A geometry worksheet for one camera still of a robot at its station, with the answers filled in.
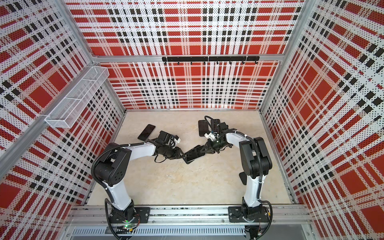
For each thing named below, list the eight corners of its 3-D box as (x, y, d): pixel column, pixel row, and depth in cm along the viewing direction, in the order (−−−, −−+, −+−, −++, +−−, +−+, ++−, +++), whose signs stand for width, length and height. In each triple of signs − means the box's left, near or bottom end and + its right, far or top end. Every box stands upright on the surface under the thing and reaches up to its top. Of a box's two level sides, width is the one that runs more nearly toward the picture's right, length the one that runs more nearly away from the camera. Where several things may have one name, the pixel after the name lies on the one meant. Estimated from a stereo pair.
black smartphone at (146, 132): (138, 139, 106) (137, 137, 105) (148, 125, 115) (147, 123, 113) (146, 141, 105) (145, 139, 103) (155, 127, 113) (155, 125, 112)
